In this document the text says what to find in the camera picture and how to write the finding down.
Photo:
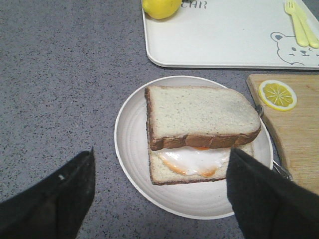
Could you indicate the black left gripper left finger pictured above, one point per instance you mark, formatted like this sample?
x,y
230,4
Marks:
x,y
55,207

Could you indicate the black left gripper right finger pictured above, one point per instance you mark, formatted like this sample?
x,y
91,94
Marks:
x,y
266,205

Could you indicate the white round plate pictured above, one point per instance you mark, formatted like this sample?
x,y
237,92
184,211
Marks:
x,y
204,200

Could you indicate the fried egg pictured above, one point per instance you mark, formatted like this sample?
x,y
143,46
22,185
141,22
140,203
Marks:
x,y
188,161

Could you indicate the bread slice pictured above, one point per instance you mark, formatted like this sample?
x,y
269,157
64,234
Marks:
x,y
199,116
162,175

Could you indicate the white rectangular tray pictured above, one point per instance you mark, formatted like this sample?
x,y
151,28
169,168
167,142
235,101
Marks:
x,y
227,34

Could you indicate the wooden cutting board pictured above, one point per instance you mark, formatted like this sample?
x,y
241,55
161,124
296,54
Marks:
x,y
294,132

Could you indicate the lemon slice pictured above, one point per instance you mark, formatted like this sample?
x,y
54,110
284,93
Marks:
x,y
277,95

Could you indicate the yellow plastic knife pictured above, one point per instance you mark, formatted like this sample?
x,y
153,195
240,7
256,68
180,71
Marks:
x,y
312,39

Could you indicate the yellow plastic fork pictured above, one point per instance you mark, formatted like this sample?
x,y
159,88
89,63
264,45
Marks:
x,y
300,35

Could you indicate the yellow lemon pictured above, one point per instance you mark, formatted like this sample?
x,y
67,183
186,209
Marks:
x,y
160,9

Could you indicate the metal cutting board handle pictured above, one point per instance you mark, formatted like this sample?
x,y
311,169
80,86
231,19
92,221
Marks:
x,y
279,169

